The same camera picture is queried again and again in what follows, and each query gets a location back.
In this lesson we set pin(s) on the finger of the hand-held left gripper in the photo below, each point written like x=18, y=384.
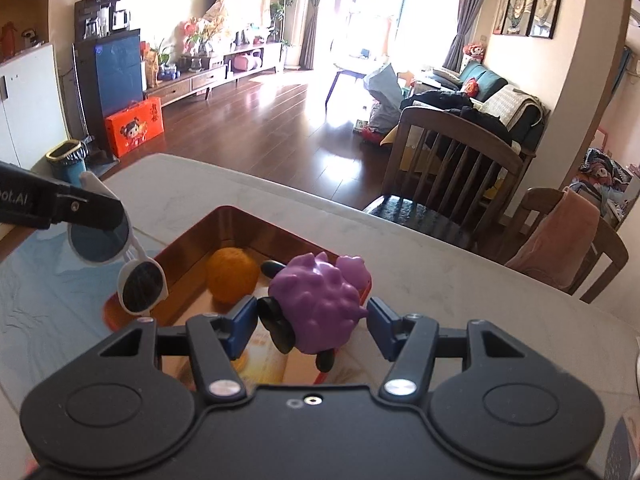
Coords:
x=92, y=210

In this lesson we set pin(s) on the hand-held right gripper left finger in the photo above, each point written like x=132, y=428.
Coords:
x=244, y=327

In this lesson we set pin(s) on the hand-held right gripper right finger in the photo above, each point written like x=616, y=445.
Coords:
x=382, y=332

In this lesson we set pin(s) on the purple sheep toy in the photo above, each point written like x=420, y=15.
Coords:
x=312, y=300

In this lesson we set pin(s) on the white sunglasses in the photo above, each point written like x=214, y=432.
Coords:
x=142, y=287

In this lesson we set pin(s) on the red tin box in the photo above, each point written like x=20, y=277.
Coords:
x=220, y=225

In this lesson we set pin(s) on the blue trash bin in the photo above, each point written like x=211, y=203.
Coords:
x=67, y=162

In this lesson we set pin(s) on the orange fruit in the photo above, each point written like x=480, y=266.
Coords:
x=232, y=275

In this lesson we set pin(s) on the orange gift box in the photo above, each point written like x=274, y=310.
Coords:
x=132, y=130

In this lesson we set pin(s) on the white cabinet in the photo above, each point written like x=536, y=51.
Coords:
x=27, y=110

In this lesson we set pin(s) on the dark blue cabinet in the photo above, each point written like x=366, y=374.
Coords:
x=117, y=75

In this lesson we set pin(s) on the dark wooden slatted chair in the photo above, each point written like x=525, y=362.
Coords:
x=440, y=175

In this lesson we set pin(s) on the wooden media console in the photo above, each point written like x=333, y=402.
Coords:
x=210, y=77

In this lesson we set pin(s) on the black shelf unit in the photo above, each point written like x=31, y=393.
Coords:
x=102, y=15

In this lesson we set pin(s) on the pink cloth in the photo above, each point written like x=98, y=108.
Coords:
x=560, y=240

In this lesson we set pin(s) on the flower arrangement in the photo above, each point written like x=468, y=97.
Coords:
x=200, y=32

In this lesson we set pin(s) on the pink bag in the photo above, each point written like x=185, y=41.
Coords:
x=246, y=62

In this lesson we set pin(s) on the black jacket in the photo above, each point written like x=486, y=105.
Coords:
x=470, y=112

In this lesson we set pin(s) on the brown wooden chair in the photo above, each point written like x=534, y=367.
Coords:
x=607, y=255

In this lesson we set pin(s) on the grey bag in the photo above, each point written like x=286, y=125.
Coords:
x=385, y=90

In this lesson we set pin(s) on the cream sofa blanket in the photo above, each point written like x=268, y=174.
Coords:
x=510, y=105

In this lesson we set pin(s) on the white coffee table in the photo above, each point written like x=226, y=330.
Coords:
x=350, y=70

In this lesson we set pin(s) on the teal sofa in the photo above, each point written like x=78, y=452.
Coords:
x=487, y=80

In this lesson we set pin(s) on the pile of clothes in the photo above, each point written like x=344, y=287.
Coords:
x=607, y=175

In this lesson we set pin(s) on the tall potted plant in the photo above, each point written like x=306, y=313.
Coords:
x=285, y=0

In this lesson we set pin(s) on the white standing air conditioner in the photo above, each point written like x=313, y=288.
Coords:
x=302, y=15

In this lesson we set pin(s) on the grey curtain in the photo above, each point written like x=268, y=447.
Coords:
x=467, y=15

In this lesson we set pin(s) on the small framed wall picture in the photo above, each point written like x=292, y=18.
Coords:
x=502, y=12

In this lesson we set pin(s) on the medium framed wall picture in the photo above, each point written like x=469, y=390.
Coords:
x=522, y=7

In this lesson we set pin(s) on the large framed wall picture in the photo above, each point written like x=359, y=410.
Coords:
x=547, y=2

